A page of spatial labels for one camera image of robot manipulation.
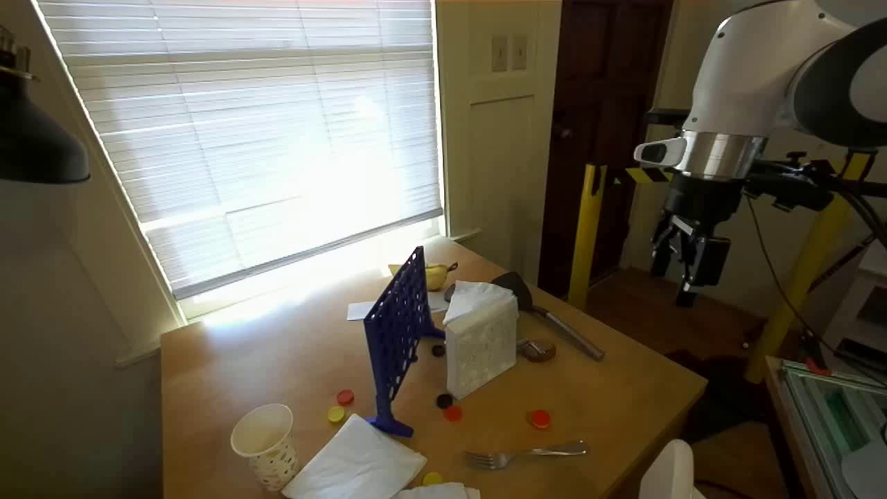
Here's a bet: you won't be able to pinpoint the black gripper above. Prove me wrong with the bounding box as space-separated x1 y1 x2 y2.
649 172 743 311

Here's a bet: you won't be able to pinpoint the small brown object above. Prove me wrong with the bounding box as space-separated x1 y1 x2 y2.
516 336 559 365

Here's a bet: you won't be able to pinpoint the yellow crumpled object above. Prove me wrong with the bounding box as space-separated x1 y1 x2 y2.
418 260 459 294

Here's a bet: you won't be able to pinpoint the yellow stand leg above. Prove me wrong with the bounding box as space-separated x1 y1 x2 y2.
743 149 875 388
564 161 610 314

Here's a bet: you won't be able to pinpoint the dark brown door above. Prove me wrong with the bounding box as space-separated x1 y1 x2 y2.
537 0 677 300

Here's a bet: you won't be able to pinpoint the metal spatula dark head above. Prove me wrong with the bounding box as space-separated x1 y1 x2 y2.
491 268 606 362

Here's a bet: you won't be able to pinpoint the white wooden chair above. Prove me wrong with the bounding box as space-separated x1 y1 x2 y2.
634 437 709 499

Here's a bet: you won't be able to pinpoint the white device green light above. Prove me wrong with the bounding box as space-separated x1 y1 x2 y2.
765 355 887 499

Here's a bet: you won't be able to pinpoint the tall white napkin block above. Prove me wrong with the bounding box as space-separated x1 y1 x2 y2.
443 290 522 401

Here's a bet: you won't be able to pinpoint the metal spoon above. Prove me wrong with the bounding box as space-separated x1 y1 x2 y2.
462 440 589 474

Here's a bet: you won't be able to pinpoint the blue connect four grid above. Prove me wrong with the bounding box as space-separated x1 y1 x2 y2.
361 243 447 440

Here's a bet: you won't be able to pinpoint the white flat napkin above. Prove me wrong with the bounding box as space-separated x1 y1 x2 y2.
280 411 429 499

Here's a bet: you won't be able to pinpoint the white window blinds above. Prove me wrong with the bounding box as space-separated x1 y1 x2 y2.
34 0 447 296

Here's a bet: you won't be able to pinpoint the white paper cup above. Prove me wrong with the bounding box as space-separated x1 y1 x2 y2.
226 401 301 495

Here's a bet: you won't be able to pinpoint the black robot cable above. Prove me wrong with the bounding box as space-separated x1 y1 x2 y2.
743 194 840 357

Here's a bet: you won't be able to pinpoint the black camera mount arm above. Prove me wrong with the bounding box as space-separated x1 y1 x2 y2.
743 151 887 210

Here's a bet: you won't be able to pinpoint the light switch plate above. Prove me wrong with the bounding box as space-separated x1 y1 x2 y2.
488 32 510 74
510 32 531 74

